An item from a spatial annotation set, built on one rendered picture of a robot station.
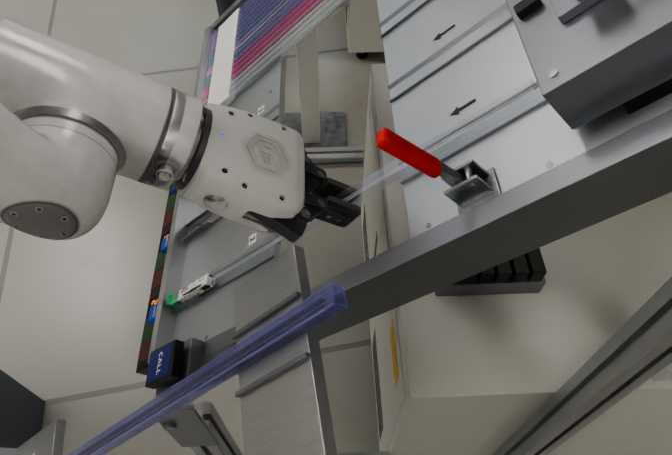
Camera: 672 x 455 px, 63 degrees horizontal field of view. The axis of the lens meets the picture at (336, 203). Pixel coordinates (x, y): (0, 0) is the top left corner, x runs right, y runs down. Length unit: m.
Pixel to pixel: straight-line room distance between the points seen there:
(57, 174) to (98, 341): 1.24
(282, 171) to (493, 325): 0.47
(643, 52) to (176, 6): 2.31
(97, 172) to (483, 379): 0.59
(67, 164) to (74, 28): 2.21
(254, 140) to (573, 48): 0.26
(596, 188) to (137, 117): 0.34
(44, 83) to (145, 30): 2.04
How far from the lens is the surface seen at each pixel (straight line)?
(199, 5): 2.56
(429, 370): 0.81
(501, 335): 0.85
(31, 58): 0.45
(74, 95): 0.44
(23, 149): 0.38
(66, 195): 0.39
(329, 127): 1.91
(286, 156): 0.50
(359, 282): 0.48
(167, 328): 0.74
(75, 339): 1.64
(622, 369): 0.67
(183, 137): 0.45
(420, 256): 0.45
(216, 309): 0.67
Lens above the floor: 1.37
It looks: 53 degrees down
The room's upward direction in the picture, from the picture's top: straight up
